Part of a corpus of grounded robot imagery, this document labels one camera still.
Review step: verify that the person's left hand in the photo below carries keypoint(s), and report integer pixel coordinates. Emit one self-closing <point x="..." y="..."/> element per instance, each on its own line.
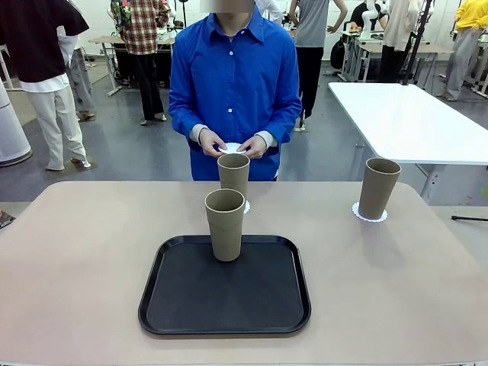
<point x="256" y="146"/>

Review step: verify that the person's right hand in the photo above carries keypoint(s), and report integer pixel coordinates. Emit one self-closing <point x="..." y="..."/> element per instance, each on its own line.
<point x="211" y="143"/>

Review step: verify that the white lace paper coaster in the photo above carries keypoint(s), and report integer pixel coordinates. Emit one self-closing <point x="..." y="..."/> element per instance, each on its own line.
<point x="248" y="207"/>
<point x="355" y="210"/>
<point x="233" y="148"/>

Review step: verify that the tall beige plastic cup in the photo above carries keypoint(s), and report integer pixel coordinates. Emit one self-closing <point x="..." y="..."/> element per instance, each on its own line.
<point x="234" y="177"/>
<point x="377" y="190"/>
<point x="225" y="232"/>

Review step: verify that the person's right forearm blue sleeve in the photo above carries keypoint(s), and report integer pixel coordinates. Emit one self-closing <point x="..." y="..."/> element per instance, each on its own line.
<point x="185" y="124"/>

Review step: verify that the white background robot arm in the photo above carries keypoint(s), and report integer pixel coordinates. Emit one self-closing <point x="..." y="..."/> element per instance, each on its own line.
<point x="368" y="19"/>

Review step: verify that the person's left forearm blue sleeve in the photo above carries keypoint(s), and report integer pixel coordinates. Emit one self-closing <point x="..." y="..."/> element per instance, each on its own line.
<point x="284" y="126"/>

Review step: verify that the person in blue shirt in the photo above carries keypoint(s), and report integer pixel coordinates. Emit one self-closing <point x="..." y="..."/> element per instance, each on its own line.
<point x="232" y="84"/>

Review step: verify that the black backpack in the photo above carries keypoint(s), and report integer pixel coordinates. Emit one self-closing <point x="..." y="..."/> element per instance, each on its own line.
<point x="337" y="55"/>

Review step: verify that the person in plaid shirt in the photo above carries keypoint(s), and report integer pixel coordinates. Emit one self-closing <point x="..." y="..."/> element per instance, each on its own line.
<point x="143" y="30"/>

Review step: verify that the person in grey t-shirt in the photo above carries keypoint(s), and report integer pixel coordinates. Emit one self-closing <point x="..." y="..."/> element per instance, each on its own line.
<point x="310" y="26"/>

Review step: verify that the person in white shirt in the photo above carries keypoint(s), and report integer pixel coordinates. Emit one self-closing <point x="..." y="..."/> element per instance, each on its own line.
<point x="272" y="9"/>

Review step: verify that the person in grey trousers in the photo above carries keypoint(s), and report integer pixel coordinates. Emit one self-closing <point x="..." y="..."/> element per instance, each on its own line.
<point x="82" y="84"/>

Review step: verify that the background desk with white legs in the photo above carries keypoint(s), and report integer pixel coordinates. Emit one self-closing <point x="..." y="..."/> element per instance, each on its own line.
<point x="110" y="39"/>

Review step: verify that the white rounded table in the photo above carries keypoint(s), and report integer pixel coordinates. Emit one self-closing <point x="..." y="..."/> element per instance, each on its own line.
<point x="411" y="122"/>

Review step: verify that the black plastic serving tray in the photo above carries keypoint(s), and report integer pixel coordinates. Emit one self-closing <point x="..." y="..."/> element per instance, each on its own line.
<point x="228" y="305"/>

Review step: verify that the seated person in black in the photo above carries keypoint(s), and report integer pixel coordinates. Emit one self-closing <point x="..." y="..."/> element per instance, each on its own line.
<point x="360" y="15"/>

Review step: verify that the person in cream long top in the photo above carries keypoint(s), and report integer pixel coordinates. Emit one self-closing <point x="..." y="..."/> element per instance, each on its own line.
<point x="398" y="26"/>

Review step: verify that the white cylindrical appliance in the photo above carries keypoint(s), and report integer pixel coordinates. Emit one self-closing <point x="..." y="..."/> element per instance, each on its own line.
<point x="11" y="133"/>

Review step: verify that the person in maroon top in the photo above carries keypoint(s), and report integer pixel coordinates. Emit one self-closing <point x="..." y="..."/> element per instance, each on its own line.
<point x="34" y="45"/>

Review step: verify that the dark brown flat object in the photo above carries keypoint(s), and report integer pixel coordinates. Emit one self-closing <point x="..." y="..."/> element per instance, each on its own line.
<point x="5" y="219"/>

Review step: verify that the thin black rod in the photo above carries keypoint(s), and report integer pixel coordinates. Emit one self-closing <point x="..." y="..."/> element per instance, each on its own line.
<point x="469" y="218"/>

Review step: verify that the person in yellow top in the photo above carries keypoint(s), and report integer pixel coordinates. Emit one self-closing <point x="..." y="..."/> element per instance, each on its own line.
<point x="470" y="15"/>

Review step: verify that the black camera pole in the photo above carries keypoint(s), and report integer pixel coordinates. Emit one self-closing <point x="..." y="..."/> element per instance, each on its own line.
<point x="415" y="49"/>

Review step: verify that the background workbench grey frame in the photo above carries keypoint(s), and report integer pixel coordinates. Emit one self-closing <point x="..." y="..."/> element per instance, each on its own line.
<point x="431" y="49"/>

